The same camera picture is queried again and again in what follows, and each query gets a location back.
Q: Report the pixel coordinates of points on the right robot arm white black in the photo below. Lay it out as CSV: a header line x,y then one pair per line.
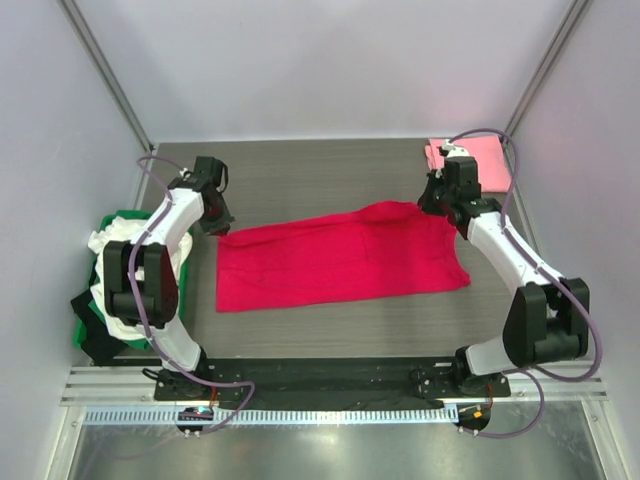
x,y
546,320

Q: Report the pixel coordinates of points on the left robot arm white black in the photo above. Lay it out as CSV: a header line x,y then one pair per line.
x,y
139,284

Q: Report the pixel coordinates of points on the left aluminium corner post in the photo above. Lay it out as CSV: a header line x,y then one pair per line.
x,y
83,31

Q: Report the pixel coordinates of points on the white slotted cable duct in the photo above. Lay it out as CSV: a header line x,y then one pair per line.
x,y
201,416

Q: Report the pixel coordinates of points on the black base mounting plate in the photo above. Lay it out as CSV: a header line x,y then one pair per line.
x,y
348,384

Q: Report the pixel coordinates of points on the folded pink t shirt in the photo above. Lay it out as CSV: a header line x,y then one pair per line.
x,y
493,173

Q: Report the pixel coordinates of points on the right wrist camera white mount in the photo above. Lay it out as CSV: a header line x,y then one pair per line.
x,y
449,149

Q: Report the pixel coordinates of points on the aluminium frame rail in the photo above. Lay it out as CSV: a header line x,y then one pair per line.
x,y
90,386

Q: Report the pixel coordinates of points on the red t shirt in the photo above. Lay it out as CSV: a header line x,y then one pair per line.
x,y
386,249

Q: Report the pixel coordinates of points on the right aluminium corner post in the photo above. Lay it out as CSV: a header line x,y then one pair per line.
x,y
567,27

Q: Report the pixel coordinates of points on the black garment in basket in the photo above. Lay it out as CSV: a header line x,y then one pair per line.
x,y
91,334

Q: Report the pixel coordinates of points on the aluminium corner post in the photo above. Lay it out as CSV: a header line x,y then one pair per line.
x,y
567,27
83,31

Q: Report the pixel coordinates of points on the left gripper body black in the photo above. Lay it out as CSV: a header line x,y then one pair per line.
x,y
218,220

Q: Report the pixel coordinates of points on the green plastic basket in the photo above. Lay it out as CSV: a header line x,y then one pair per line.
x,y
121,226

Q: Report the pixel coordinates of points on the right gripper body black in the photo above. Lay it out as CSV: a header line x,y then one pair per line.
x,y
430,198

